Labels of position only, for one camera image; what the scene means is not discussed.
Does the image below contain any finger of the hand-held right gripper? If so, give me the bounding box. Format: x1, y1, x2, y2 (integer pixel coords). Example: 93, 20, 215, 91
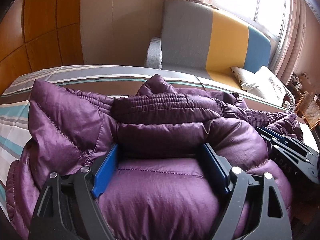
262, 126, 314, 155
256, 127, 310, 163

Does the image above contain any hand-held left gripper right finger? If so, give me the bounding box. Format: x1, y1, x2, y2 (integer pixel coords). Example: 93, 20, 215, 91
199, 142, 292, 240

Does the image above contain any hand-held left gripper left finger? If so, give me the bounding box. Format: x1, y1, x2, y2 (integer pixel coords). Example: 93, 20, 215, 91
29, 144, 119, 240

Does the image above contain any purple quilted puffer jacket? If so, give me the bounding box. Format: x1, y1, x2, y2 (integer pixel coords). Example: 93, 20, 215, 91
5, 74, 304, 240

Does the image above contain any grey ribbed round object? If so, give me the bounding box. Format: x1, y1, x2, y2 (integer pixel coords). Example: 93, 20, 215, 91
282, 86, 297, 111

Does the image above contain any rattan chair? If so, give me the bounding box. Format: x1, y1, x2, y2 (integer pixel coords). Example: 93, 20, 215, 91
295, 91, 320, 130

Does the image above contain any white printed pillow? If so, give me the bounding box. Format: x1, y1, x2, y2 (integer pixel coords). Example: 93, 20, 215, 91
250, 65, 290, 107

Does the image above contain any desk clutter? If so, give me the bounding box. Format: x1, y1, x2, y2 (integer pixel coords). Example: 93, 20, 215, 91
289, 72, 307, 93

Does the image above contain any grey patterned pillow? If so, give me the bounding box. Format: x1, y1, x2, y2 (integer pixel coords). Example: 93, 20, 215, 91
230, 66, 262, 92

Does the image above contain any pink striped curtain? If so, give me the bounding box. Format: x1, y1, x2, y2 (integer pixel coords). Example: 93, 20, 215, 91
274, 0, 309, 85

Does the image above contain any bed with striped bedspread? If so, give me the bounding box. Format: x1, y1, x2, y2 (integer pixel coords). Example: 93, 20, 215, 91
0, 65, 320, 220

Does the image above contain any grey yellow blue headboard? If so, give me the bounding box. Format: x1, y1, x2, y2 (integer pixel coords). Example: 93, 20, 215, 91
160, 0, 272, 80

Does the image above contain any grey fabric block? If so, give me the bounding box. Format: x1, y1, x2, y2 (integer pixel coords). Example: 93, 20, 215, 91
147, 37, 163, 70

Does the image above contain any bright window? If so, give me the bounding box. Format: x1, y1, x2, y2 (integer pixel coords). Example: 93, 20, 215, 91
211, 0, 288, 39

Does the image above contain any wooden wardrobe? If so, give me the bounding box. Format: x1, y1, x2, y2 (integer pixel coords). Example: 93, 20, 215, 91
0, 0, 85, 95

